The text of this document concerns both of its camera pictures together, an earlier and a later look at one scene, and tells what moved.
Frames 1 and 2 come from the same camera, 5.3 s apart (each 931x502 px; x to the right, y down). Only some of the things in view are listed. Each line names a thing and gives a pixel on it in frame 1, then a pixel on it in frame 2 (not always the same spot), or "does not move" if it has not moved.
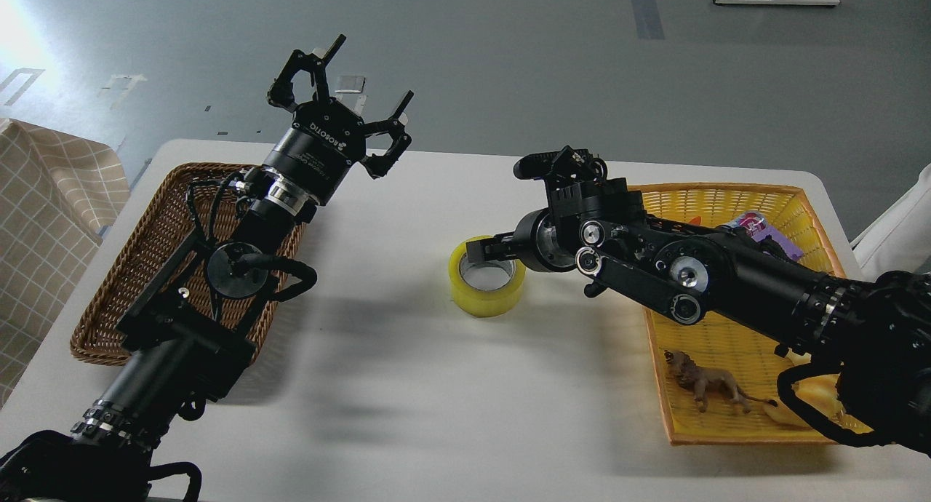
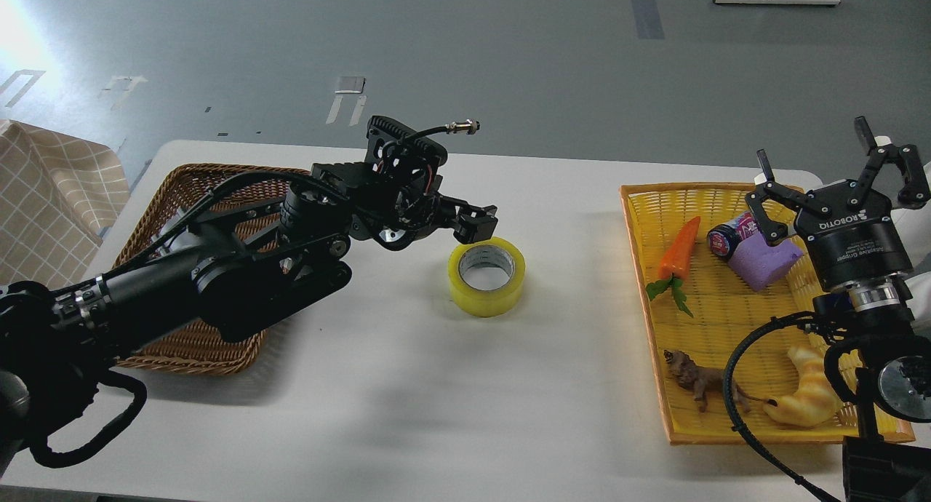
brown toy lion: [704, 380] does not move
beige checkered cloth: [57, 190] does not move
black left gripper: [326, 140] -> [407, 204]
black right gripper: [544, 241] -> [853, 241]
